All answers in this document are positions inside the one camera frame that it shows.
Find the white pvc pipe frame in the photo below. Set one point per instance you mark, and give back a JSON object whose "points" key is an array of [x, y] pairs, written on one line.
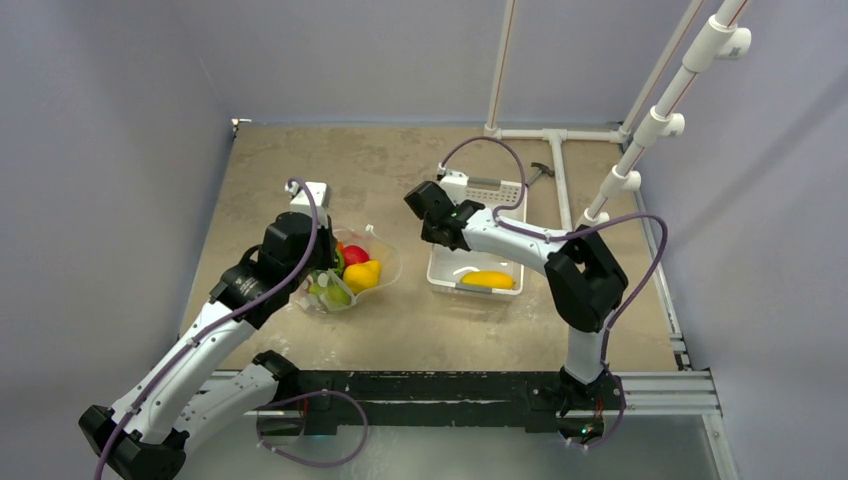
{"points": [[720, 38]]}

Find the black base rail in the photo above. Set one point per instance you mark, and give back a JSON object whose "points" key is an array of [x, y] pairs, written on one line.
{"points": [[321, 401]]}

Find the yellow mango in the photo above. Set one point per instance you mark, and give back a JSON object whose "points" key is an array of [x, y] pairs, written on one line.
{"points": [[489, 279]]}

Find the clear zip top bag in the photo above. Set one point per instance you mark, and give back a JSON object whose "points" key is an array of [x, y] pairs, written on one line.
{"points": [[377, 248]]}

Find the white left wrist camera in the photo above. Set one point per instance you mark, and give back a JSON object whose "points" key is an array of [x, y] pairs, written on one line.
{"points": [[308, 196]]}

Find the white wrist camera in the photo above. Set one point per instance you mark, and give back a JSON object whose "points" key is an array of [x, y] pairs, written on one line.
{"points": [[453, 183], [308, 196]]}

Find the white plastic basket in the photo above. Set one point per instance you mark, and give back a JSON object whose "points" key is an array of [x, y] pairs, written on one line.
{"points": [[447, 267]]}

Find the green lime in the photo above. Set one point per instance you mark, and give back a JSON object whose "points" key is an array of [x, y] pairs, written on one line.
{"points": [[329, 291]]}

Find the black hammer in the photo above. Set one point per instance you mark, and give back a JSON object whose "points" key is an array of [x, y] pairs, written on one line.
{"points": [[540, 170]]}

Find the green ridged squash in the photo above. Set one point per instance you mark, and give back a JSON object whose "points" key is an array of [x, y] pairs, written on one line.
{"points": [[336, 265]]}

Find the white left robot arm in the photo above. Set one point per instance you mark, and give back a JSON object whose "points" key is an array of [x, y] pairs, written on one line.
{"points": [[146, 434]]}

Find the red apple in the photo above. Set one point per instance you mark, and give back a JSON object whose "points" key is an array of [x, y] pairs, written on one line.
{"points": [[354, 254]]}

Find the yellow bell pepper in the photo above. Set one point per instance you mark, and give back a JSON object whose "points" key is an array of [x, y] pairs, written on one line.
{"points": [[361, 277]]}

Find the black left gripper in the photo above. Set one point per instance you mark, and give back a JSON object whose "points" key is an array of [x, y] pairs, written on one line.
{"points": [[329, 242]]}

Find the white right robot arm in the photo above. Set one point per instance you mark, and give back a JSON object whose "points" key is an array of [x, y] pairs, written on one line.
{"points": [[586, 282]]}

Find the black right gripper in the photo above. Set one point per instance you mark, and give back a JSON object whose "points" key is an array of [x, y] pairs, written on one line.
{"points": [[436, 232]]}

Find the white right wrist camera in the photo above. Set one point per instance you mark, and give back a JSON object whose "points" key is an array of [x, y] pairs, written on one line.
{"points": [[453, 183]]}

